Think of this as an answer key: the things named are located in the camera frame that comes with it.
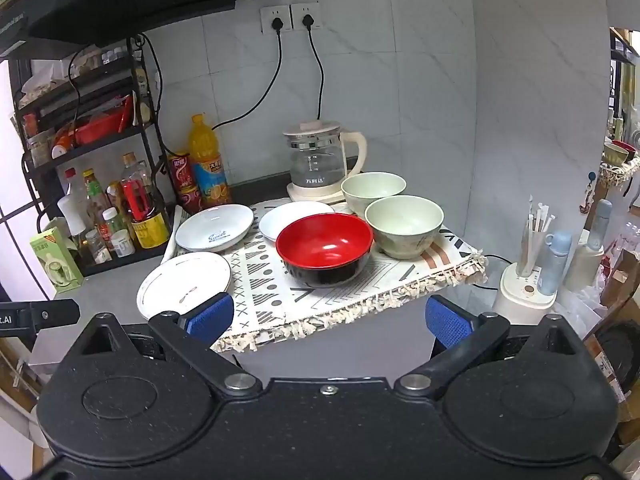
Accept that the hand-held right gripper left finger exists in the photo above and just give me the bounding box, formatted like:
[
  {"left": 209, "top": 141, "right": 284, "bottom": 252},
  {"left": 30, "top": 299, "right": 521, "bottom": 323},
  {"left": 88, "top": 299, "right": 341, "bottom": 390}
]
[{"left": 75, "top": 291, "right": 264, "bottom": 396}]

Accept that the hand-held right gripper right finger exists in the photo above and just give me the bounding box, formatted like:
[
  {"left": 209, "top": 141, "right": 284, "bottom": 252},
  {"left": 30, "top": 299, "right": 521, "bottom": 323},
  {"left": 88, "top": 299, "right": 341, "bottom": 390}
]
[{"left": 394, "top": 294, "right": 582, "bottom": 398}]

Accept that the white plate with blue script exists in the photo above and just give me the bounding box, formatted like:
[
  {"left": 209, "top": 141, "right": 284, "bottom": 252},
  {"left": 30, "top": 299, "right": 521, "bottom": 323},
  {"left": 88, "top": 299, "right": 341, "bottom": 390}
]
[{"left": 175, "top": 204, "right": 255, "bottom": 254}]

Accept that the pale green bowl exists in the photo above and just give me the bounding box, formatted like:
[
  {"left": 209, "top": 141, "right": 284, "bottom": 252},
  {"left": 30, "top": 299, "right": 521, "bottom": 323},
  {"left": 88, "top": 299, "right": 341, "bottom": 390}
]
[
  {"left": 364, "top": 195, "right": 445, "bottom": 260},
  {"left": 341, "top": 172, "right": 407, "bottom": 216}
]

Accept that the red and black bowl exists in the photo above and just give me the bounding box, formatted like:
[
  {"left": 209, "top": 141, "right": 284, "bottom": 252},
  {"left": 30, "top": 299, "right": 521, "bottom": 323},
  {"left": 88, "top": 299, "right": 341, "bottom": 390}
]
[{"left": 275, "top": 213, "right": 374, "bottom": 289}]

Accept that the white plate with dark rim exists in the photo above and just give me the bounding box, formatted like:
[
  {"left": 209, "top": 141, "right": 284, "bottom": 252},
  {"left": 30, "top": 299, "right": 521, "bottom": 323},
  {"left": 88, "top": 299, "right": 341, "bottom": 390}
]
[{"left": 137, "top": 252, "right": 232, "bottom": 321}]

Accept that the green cardboard box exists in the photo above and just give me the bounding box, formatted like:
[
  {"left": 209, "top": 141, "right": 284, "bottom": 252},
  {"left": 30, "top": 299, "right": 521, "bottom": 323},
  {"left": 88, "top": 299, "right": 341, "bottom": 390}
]
[{"left": 29, "top": 226, "right": 85, "bottom": 294}]

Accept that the patterned fringed table mat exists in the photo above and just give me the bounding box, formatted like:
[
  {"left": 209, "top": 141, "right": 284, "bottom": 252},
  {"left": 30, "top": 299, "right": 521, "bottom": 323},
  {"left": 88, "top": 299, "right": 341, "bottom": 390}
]
[{"left": 160, "top": 199, "right": 489, "bottom": 356}]

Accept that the cream utensil holder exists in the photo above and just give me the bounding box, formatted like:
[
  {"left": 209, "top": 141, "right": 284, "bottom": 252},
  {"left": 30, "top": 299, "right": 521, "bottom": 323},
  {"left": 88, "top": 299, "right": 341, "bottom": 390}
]
[{"left": 492, "top": 259, "right": 559, "bottom": 319}]

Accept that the black metal shelf rack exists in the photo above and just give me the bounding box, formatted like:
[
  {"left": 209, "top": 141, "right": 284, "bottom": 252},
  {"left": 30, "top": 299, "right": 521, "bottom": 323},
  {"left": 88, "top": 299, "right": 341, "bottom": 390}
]
[{"left": 7, "top": 35, "right": 177, "bottom": 277}]

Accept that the cluster of condiment bottles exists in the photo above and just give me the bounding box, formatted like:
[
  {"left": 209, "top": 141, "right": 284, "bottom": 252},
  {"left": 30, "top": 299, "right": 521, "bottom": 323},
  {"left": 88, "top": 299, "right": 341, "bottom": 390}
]
[{"left": 55, "top": 166, "right": 135, "bottom": 266}]

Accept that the yellow-label jar red clip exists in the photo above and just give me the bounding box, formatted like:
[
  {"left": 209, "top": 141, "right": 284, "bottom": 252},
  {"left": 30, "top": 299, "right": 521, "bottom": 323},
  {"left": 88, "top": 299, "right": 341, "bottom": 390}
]
[{"left": 120, "top": 152, "right": 171, "bottom": 250}]

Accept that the small white plate crossed-utensil print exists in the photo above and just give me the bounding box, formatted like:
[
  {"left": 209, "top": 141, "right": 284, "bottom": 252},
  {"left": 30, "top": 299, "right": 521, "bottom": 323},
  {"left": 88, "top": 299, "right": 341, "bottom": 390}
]
[{"left": 259, "top": 201, "right": 335, "bottom": 242}]

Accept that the light blue flask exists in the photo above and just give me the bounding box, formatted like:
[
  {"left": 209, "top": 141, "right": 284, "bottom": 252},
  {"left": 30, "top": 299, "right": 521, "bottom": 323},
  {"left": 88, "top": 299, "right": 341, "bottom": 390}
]
[{"left": 537, "top": 231, "right": 573, "bottom": 296}]

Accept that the bundle of white straws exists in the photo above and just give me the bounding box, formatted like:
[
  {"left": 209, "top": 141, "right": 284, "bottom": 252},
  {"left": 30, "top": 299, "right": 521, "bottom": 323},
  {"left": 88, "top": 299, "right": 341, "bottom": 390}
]
[{"left": 515, "top": 201, "right": 557, "bottom": 277}]

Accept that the orange juice bottle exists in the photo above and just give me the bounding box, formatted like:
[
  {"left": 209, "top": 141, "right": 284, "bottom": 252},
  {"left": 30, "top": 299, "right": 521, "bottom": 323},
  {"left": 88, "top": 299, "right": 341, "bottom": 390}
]
[{"left": 187, "top": 114, "right": 232, "bottom": 206}]

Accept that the cream kettle base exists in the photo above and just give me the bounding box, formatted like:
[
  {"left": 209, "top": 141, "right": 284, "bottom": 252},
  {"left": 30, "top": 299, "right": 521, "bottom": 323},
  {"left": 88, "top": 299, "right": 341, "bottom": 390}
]
[{"left": 286, "top": 181, "right": 351, "bottom": 204}]

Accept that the cream appliance with blue cap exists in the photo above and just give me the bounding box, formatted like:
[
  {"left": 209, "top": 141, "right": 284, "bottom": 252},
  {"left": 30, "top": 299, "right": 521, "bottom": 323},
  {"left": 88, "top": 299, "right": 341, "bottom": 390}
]
[{"left": 565, "top": 199, "right": 614, "bottom": 292}]

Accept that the glass electric kettle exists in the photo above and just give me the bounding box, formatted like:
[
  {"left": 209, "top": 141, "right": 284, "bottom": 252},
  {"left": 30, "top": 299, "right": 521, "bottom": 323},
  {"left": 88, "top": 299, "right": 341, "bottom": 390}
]
[{"left": 282, "top": 120, "right": 369, "bottom": 189}]

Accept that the red plastic tray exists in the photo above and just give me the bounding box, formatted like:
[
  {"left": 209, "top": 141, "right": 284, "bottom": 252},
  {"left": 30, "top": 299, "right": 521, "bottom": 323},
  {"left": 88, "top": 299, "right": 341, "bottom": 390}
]
[{"left": 74, "top": 109, "right": 133, "bottom": 147}]

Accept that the pile of food packets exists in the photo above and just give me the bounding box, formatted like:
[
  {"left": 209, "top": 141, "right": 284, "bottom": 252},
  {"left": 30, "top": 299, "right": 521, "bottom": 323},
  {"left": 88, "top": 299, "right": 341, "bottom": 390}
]
[{"left": 19, "top": 44, "right": 143, "bottom": 108}]

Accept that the black range hood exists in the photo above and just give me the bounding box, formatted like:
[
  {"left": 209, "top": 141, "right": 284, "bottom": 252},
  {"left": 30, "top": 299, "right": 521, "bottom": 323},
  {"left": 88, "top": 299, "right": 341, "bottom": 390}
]
[{"left": 0, "top": 0, "right": 321, "bottom": 57}]

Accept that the wooden shelf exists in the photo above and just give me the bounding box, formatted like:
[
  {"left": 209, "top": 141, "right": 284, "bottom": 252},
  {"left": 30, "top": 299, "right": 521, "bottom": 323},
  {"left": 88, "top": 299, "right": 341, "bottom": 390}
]
[{"left": 607, "top": 26, "right": 640, "bottom": 128}]

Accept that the thin black cable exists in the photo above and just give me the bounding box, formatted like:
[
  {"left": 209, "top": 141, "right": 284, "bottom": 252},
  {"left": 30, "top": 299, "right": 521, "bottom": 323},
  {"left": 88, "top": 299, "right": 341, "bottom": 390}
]
[{"left": 470, "top": 254, "right": 517, "bottom": 293}]

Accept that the black power cable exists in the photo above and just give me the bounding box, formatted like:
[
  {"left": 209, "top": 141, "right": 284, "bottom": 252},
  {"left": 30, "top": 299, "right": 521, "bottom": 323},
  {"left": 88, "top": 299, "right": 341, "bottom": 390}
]
[
  {"left": 301, "top": 14, "right": 327, "bottom": 120},
  {"left": 137, "top": 33, "right": 191, "bottom": 157},
  {"left": 211, "top": 17, "right": 285, "bottom": 132}
]

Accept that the white wall outlet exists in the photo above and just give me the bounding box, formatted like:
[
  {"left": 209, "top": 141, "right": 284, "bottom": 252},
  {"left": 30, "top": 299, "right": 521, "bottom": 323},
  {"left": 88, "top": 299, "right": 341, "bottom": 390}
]
[
  {"left": 259, "top": 5, "right": 291, "bottom": 36},
  {"left": 291, "top": 2, "right": 321, "bottom": 31}
]

